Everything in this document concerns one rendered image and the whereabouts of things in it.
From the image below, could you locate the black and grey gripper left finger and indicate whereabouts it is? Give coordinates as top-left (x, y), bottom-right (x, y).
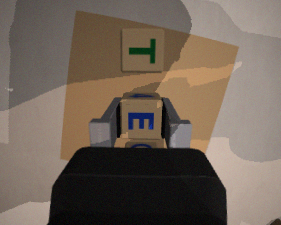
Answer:
top-left (89, 97), bottom-right (121, 147)

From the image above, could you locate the tan flat mat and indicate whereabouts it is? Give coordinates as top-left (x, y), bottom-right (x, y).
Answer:
top-left (60, 10), bottom-right (239, 161)

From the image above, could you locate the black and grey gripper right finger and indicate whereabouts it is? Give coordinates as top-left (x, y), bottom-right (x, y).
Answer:
top-left (161, 98), bottom-right (192, 148)

